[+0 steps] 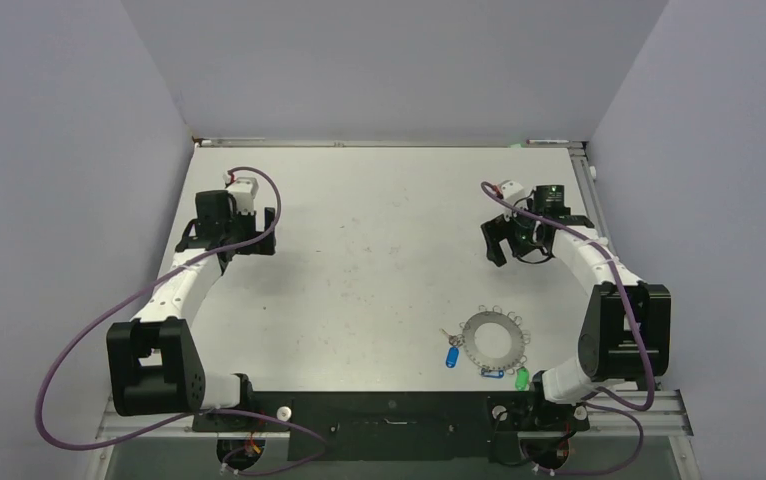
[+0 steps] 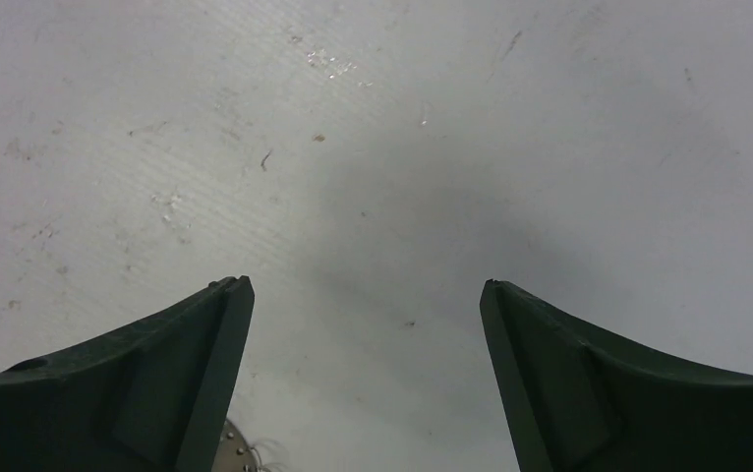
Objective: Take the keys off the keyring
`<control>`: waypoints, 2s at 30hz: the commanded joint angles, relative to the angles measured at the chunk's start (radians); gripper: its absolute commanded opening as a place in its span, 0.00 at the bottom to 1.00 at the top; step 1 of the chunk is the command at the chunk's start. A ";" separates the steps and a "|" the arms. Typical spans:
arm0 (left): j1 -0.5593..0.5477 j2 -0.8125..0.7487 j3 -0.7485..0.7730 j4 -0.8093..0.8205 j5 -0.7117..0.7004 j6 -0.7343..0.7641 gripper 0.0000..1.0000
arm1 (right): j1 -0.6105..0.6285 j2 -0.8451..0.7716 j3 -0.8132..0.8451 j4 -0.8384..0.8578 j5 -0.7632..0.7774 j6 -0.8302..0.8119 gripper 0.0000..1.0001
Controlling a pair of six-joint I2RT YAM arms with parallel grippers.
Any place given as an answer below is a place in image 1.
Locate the blue key tag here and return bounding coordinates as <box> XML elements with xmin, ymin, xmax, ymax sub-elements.
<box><xmin>444</xmin><ymin>346</ymin><xmax>459</xmax><ymax>369</ymax></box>

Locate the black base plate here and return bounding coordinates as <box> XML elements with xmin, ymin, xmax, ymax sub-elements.
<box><xmin>193</xmin><ymin>391</ymin><xmax>590</xmax><ymax>463</ymax></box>

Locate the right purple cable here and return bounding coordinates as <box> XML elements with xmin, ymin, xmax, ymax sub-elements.
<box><xmin>480</xmin><ymin>181</ymin><xmax>657</xmax><ymax>478</ymax></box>

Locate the small silver key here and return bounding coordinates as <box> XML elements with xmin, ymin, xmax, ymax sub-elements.
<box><xmin>440</xmin><ymin>329</ymin><xmax>463</xmax><ymax>348</ymax></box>

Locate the purple cable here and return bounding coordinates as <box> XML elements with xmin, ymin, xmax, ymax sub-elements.
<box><xmin>480</xmin><ymin>181</ymin><xmax>657</xmax><ymax>478</ymax></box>
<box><xmin>34</xmin><ymin>166</ymin><xmax>329</xmax><ymax>478</ymax></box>

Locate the green key tag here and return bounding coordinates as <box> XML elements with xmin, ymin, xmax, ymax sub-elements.
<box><xmin>514</xmin><ymin>367</ymin><xmax>530</xmax><ymax>392</ymax></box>

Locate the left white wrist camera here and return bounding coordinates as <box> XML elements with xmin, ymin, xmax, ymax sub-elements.
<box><xmin>224</xmin><ymin>173</ymin><xmax>259</xmax><ymax>216</ymax></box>

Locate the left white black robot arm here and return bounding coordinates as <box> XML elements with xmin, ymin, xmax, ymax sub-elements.
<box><xmin>106</xmin><ymin>178</ymin><xmax>276</xmax><ymax>430</ymax></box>

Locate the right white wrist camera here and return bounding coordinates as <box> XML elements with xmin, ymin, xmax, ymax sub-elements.
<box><xmin>496</xmin><ymin>180</ymin><xmax>529</xmax><ymax>204</ymax></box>

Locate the aluminium frame rail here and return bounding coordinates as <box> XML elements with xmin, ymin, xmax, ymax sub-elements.
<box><xmin>96</xmin><ymin>390</ymin><xmax>694</xmax><ymax>440</ymax></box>

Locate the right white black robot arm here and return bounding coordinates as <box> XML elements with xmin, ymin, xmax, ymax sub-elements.
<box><xmin>480</xmin><ymin>181</ymin><xmax>672</xmax><ymax>428</ymax></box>

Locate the silver disc key ring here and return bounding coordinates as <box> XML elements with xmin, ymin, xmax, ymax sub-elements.
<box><xmin>460</xmin><ymin>305</ymin><xmax>532</xmax><ymax>376</ymax></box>

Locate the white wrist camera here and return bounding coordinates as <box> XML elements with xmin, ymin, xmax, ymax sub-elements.
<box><xmin>224</xmin><ymin>173</ymin><xmax>259</xmax><ymax>216</ymax></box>
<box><xmin>496</xmin><ymin>180</ymin><xmax>529</xmax><ymax>204</ymax></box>

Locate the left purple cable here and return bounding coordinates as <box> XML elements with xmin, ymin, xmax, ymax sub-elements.
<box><xmin>34</xmin><ymin>166</ymin><xmax>329</xmax><ymax>478</ymax></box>

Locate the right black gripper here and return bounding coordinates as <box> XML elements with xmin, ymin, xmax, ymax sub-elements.
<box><xmin>482</xmin><ymin>199</ymin><xmax>540</xmax><ymax>267</ymax></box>

